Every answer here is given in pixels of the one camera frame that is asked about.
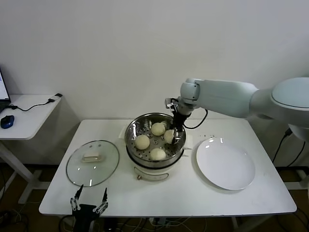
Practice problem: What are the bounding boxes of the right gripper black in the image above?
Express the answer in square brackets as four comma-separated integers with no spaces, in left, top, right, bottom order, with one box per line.
[168,102,194,146]

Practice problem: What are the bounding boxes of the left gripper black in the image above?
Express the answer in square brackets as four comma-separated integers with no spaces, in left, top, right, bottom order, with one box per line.
[70,184,109,232]

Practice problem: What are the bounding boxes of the steamed baozi bun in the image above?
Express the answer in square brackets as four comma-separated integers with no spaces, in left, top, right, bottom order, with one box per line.
[164,130,176,145]
[134,134,151,150]
[151,122,166,137]
[150,147,167,161]

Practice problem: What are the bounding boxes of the glass lid with cream handle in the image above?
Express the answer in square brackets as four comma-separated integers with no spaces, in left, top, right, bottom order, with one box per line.
[66,140,121,187]

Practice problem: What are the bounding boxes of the steel perforated steamer basket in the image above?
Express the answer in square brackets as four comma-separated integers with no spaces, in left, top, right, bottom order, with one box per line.
[118,112,194,168]

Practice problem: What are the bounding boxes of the white electric pot base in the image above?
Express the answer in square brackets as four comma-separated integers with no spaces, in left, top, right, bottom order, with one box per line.
[129,147,190,183]

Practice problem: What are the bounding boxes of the white round plate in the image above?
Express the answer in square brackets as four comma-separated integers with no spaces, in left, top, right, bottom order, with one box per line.
[196,137,256,190]

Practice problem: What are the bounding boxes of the white power strip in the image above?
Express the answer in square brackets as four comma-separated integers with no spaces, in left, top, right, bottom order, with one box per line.
[148,217,169,227]

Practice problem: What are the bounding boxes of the white side desk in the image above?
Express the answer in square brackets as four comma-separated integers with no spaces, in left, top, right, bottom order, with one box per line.
[0,94,63,205]

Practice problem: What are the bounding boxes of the blue computer mouse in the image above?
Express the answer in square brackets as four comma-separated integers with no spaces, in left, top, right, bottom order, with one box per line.
[0,115,15,129]

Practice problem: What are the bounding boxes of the black laptop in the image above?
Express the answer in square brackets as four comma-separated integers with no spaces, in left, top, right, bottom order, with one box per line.
[0,67,12,114]

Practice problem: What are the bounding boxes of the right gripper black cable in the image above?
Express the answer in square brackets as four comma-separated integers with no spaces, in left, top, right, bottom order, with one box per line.
[183,108,209,130]

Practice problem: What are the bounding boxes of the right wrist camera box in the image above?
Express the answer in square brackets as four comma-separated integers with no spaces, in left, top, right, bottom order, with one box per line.
[165,97,179,110]

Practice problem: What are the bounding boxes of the tangled floor cables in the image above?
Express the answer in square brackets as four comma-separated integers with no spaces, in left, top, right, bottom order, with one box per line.
[0,209,28,232]

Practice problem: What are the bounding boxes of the black wall plug cable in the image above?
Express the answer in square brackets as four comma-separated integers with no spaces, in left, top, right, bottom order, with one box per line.
[272,127,307,168]

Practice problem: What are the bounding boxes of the black adapter cable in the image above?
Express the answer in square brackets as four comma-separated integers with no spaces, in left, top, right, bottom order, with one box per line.
[6,93,63,112]

